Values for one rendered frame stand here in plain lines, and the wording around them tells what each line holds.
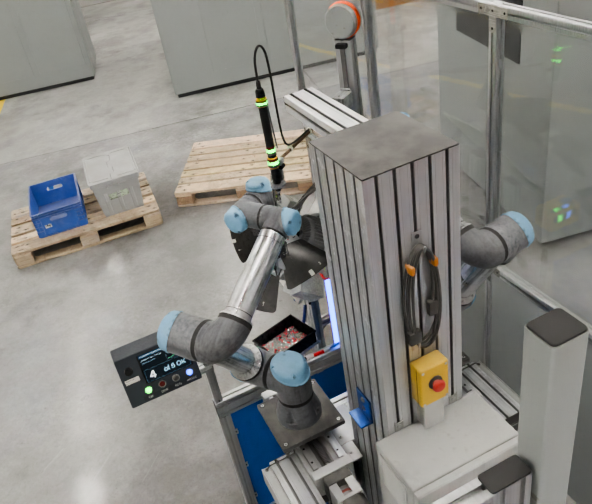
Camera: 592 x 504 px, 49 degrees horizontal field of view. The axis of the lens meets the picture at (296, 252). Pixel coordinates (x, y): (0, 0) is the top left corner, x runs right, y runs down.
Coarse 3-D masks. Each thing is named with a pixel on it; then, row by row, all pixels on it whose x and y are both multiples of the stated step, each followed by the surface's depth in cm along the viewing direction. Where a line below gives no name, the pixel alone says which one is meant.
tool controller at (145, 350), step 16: (112, 352) 224; (128, 352) 221; (144, 352) 220; (160, 352) 222; (128, 368) 218; (144, 368) 221; (160, 368) 223; (176, 368) 226; (192, 368) 228; (128, 384) 220; (144, 384) 223; (176, 384) 227; (144, 400) 224
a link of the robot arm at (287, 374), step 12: (276, 360) 203; (288, 360) 203; (300, 360) 203; (264, 372) 204; (276, 372) 200; (288, 372) 199; (300, 372) 200; (264, 384) 205; (276, 384) 202; (288, 384) 200; (300, 384) 201; (288, 396) 203; (300, 396) 203
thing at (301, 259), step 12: (300, 240) 273; (300, 252) 266; (312, 252) 265; (324, 252) 263; (288, 264) 264; (300, 264) 261; (312, 264) 259; (324, 264) 257; (288, 276) 260; (300, 276) 258; (312, 276) 256; (288, 288) 258
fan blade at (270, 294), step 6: (270, 276) 281; (276, 276) 281; (270, 282) 281; (276, 282) 280; (270, 288) 280; (276, 288) 280; (264, 294) 280; (270, 294) 280; (276, 294) 279; (264, 300) 280; (270, 300) 279; (276, 300) 279; (258, 306) 281; (270, 306) 279; (276, 306) 278; (270, 312) 278
